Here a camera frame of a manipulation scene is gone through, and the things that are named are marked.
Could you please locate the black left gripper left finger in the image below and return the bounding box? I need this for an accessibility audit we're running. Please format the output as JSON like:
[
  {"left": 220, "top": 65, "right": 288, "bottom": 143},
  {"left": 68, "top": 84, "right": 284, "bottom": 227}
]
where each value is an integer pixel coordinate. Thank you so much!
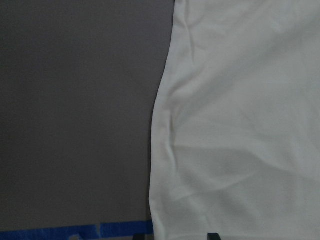
[{"left": 133, "top": 234, "right": 147, "bottom": 240}]

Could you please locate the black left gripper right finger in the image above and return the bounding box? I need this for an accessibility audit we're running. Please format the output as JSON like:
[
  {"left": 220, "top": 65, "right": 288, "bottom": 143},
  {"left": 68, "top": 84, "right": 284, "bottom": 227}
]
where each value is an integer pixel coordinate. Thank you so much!
[{"left": 207, "top": 232, "right": 220, "bottom": 240}]

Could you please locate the yellow printed long-sleeve shirt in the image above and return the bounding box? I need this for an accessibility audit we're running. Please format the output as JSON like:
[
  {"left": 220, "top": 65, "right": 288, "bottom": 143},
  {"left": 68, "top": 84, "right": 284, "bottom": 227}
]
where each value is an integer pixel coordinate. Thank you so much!
[{"left": 149, "top": 0, "right": 320, "bottom": 240}]

